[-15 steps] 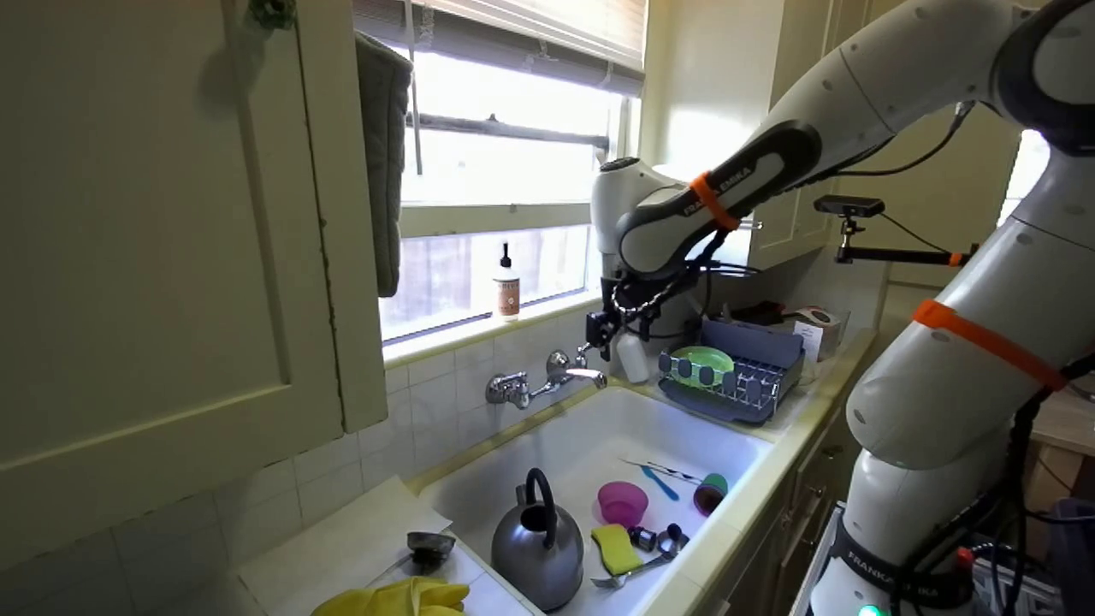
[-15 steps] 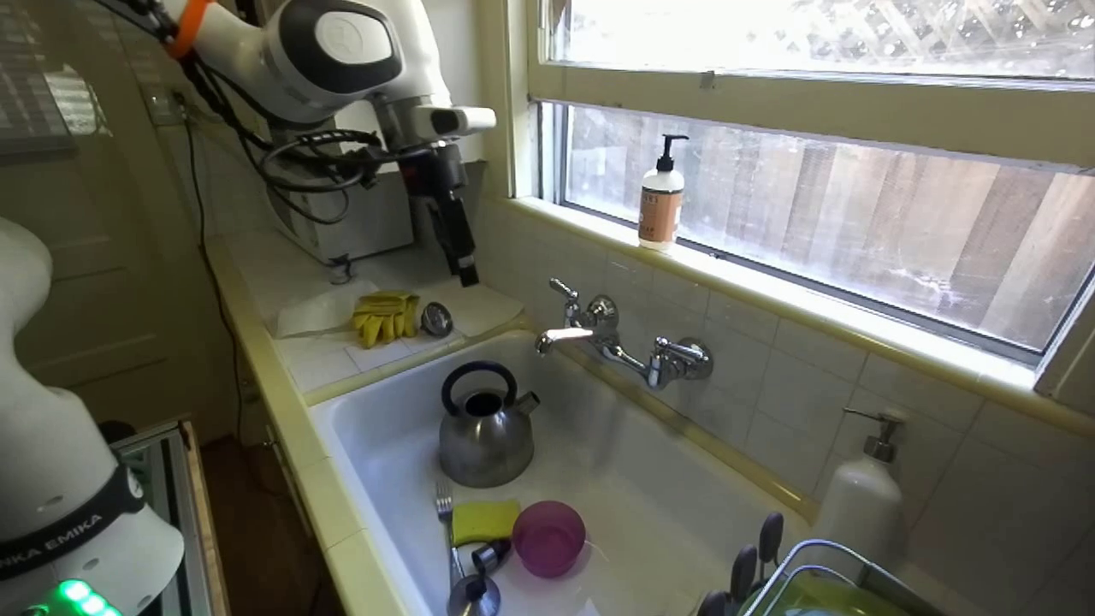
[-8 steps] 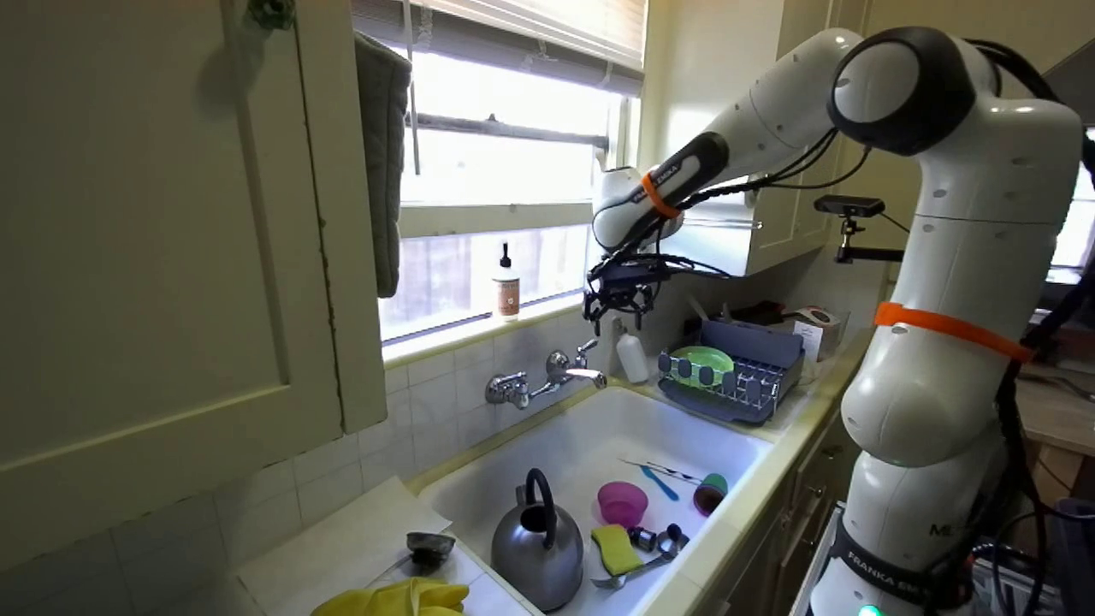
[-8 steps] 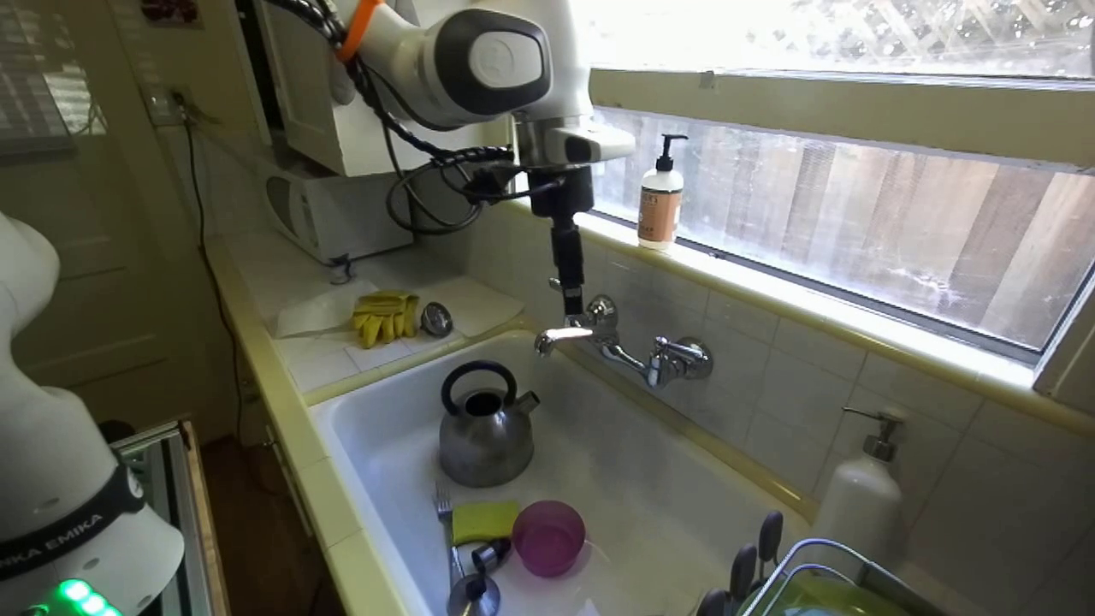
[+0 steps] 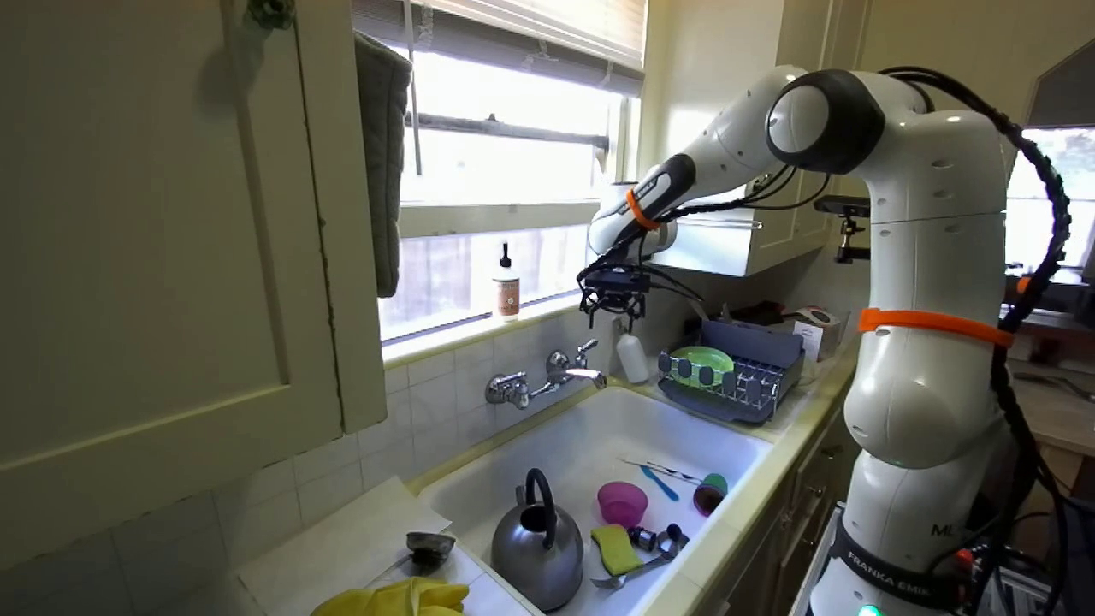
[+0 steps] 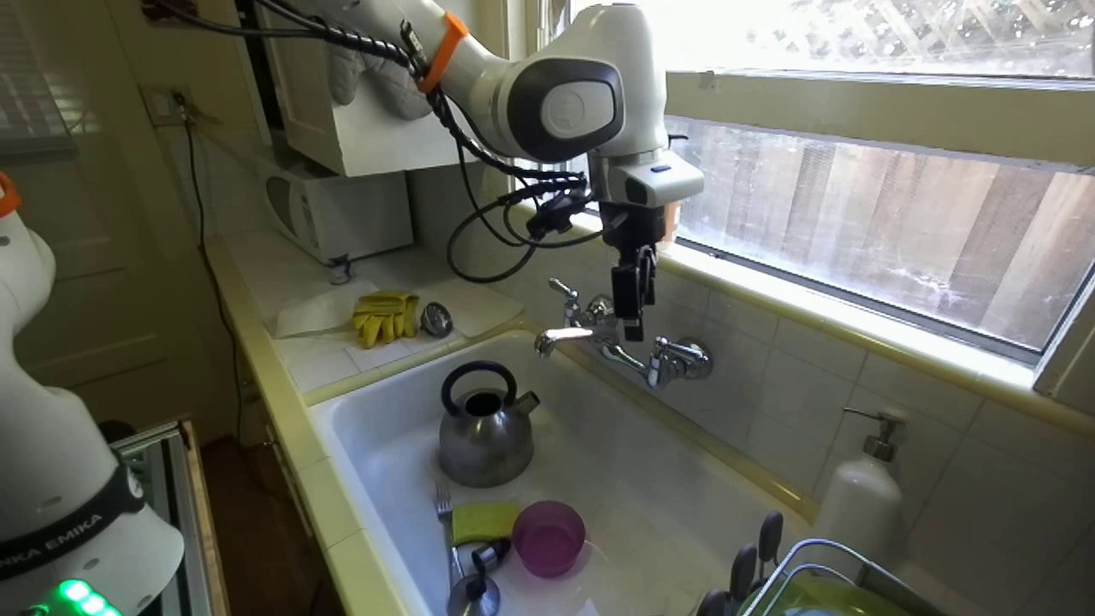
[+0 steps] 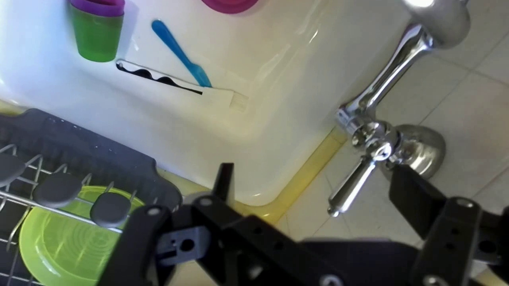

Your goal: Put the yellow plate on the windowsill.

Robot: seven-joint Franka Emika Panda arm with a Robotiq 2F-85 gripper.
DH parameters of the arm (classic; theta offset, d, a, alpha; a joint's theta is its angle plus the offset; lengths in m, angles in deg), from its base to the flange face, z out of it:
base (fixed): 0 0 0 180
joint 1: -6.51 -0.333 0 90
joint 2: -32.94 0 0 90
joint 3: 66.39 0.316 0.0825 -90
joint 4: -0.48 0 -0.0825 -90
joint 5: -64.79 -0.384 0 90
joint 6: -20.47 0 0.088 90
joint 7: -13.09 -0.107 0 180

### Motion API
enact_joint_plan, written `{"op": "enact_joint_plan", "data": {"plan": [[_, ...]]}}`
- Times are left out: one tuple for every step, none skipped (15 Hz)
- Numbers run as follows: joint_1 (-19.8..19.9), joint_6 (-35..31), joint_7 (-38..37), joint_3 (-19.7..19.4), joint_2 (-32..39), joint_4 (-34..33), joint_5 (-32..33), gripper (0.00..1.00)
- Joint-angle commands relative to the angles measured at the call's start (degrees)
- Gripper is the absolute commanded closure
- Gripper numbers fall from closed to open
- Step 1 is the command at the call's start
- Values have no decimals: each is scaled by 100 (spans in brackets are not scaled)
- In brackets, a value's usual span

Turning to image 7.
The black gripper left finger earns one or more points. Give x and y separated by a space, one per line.
212 233

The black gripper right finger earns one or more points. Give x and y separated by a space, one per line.
451 239

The yellow green plastic plate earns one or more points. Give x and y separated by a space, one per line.
64 249

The white knife wavy black edge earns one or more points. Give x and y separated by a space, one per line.
217 96

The black dish rack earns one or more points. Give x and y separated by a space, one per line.
80 144

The white ceramic sink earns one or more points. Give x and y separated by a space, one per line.
297 81

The green cup purple lid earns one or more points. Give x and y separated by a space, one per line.
96 38

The chrome wall faucet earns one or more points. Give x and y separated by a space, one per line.
392 65

